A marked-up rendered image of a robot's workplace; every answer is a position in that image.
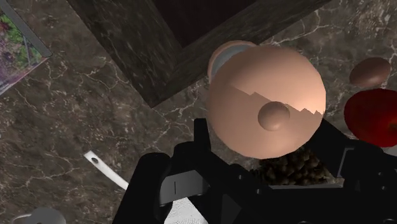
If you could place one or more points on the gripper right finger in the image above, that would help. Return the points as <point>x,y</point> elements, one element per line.
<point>366,167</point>

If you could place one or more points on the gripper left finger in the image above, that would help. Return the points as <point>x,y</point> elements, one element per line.
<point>149,180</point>

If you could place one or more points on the white ribbed object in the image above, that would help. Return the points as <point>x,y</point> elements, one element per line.
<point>183,214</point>

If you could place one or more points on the red apple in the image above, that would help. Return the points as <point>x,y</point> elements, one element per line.
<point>369,118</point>

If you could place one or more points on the brown lumpy object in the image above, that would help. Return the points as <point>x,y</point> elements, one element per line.
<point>291,169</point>

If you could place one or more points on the brown egg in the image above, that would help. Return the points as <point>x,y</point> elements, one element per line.
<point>370,72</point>

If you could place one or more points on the grey round object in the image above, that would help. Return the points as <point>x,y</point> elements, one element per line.
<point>43,217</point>

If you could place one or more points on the pink round ceramic pot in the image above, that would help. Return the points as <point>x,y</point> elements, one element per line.
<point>248,118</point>

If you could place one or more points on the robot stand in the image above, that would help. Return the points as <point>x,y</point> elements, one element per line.
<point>130,40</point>

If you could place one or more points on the colourful floral book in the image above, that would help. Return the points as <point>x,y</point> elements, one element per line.
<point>14,52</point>

